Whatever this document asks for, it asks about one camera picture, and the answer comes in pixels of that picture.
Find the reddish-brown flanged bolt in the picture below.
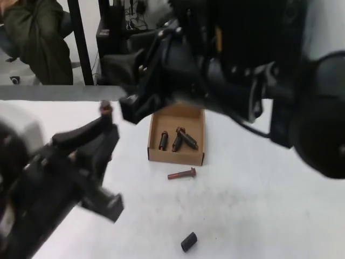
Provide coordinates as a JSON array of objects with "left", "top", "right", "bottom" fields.
[
  {"left": 99, "top": 100, "right": 114, "bottom": 120},
  {"left": 167, "top": 167, "right": 198, "bottom": 181}
]

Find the small open cardboard box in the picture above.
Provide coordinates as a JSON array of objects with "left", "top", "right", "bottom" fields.
[{"left": 147, "top": 103, "right": 206, "bottom": 166}]

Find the bolt in black sleeve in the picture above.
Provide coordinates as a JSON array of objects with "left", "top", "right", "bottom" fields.
[
  {"left": 158, "top": 130, "right": 169, "bottom": 152},
  {"left": 183, "top": 133, "right": 199, "bottom": 150},
  {"left": 171, "top": 126, "right": 186, "bottom": 153}
]

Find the person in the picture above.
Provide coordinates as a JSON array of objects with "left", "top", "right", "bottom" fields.
[{"left": 0, "top": 0, "right": 74, "bottom": 86}]

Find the black cylindrical sleeve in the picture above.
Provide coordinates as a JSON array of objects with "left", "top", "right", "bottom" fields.
[{"left": 180, "top": 231, "right": 198, "bottom": 254}]

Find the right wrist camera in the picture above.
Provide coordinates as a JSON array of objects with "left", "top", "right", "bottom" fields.
[{"left": 119, "top": 93, "right": 165, "bottom": 126}]

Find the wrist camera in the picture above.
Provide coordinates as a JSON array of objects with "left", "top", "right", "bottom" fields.
[
  {"left": 119, "top": 93, "right": 165, "bottom": 126},
  {"left": 80, "top": 185, "right": 125, "bottom": 223}
]

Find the black metal frame post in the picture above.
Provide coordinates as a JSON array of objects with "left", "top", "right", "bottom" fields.
[{"left": 67, "top": 0, "right": 95, "bottom": 86}]

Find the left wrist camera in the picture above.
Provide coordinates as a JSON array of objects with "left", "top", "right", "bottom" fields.
[{"left": 80, "top": 185, "right": 125, "bottom": 223}]

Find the black cable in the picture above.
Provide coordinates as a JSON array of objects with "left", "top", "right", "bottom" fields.
[{"left": 241, "top": 78, "right": 273, "bottom": 139}]

